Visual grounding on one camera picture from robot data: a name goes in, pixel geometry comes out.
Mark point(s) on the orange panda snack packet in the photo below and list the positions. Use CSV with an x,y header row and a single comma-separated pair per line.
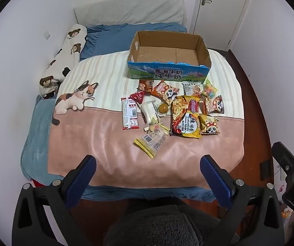
x,y
166,92
216,105

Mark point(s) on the yellow mushroom panda packet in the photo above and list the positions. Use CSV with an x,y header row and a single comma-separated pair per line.
x,y
209,125

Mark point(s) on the red triangular chocolate packet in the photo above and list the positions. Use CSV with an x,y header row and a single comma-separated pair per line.
x,y
138,97

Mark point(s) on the white wall switch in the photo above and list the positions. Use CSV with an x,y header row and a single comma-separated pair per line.
x,y
46,35

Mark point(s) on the striped pink cat blanket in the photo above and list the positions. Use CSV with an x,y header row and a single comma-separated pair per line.
x,y
98,138

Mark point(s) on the grey quilted pillow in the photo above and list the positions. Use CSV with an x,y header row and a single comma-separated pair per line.
x,y
129,11

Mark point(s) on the vacuum-packed braised egg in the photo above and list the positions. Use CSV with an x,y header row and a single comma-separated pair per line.
x,y
162,108

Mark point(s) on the light blue fleece blanket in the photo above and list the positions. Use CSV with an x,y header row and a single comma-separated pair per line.
x,y
36,138

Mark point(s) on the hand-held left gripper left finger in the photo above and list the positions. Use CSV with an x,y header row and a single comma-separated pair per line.
x,y
81,182

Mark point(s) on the white cookie packet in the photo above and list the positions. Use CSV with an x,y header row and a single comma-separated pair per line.
x,y
189,88

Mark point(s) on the colourful candy ball packet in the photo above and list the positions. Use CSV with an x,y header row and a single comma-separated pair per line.
x,y
210,91

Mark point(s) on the white snack packet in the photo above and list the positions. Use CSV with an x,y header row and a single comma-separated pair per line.
x,y
148,111

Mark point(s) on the printed cardboard box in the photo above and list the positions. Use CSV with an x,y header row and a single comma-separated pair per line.
x,y
162,71

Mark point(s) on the brown cookie packet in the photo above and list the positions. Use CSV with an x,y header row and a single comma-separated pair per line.
x,y
147,85

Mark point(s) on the white bear print pillow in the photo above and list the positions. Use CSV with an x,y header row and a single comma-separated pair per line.
x,y
65,56

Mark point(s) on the red cloth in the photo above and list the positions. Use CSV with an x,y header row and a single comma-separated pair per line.
x,y
39,184

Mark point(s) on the large yellow red noodle packet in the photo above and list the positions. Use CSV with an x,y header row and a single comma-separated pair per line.
x,y
185,117

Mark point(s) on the long red sachet strip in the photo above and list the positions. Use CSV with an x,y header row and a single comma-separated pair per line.
x,y
129,114

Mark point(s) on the clear yellow-edged snack packet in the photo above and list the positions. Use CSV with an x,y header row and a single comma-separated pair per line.
x,y
153,139

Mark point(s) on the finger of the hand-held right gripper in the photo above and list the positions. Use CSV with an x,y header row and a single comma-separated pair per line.
x,y
288,162

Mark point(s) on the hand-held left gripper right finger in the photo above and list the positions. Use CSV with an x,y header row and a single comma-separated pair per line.
x,y
215,182

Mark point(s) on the white door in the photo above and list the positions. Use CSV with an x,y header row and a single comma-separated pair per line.
x,y
224,18

